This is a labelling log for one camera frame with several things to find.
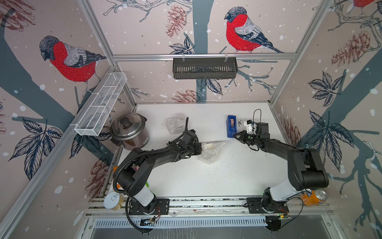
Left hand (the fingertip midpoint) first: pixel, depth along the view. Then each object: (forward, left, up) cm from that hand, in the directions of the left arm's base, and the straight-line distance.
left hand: (205, 147), depth 89 cm
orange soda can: (-28, -50, +3) cm, 57 cm away
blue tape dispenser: (+18, -19, -1) cm, 26 cm away
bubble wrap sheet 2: (-3, -3, +1) cm, 4 cm away
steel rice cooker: (+5, +44, +10) cm, 46 cm away
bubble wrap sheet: (+16, +19, +1) cm, 25 cm away
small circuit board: (-37, +29, -8) cm, 48 cm away
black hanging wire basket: (+51, 0, +21) cm, 55 cm away
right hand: (+8, -19, +2) cm, 21 cm away
